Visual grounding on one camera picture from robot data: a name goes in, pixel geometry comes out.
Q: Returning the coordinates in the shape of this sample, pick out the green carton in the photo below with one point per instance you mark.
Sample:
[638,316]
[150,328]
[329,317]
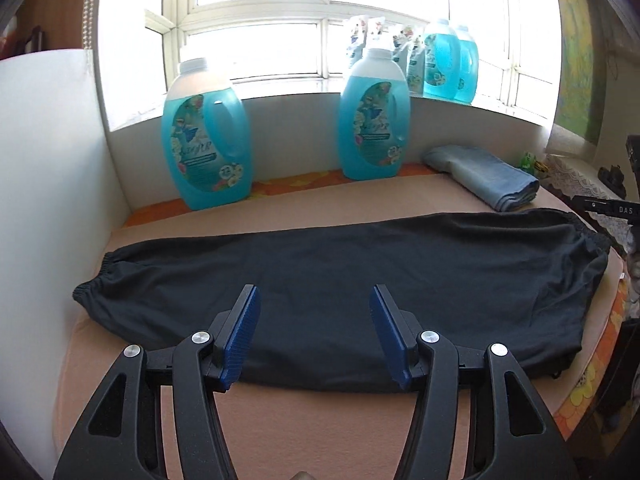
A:
[531,162]

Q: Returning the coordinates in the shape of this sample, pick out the black pants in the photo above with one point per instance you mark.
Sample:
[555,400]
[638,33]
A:
[325,270]

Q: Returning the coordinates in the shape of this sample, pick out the white window frame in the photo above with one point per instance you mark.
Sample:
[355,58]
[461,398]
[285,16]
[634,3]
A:
[320,7]

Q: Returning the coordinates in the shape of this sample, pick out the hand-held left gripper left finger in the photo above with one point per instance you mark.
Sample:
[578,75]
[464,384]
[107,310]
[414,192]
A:
[240,340]

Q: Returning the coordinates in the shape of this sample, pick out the blue detergent bottle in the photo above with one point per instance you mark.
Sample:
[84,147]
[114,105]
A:
[440,65]
[200,150]
[469,70]
[372,125]

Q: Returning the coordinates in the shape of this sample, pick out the folded blue-grey towel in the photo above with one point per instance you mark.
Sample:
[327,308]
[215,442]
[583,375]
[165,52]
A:
[480,170]

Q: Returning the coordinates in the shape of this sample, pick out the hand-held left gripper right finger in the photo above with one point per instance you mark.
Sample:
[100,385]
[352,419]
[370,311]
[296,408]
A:
[390,340]

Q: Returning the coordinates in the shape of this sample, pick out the white lace tablecloth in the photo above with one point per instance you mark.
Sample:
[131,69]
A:
[570,180]

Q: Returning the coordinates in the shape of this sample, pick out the wooden shelf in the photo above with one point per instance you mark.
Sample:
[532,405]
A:
[45,15]

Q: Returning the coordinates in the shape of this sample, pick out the white side panel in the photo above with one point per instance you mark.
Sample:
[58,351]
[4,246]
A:
[50,210]

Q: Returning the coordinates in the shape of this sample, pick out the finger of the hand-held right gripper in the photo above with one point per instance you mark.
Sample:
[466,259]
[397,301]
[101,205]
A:
[605,207]

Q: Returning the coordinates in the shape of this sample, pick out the landscape wall scroll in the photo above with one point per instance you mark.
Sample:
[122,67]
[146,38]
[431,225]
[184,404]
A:
[580,75]

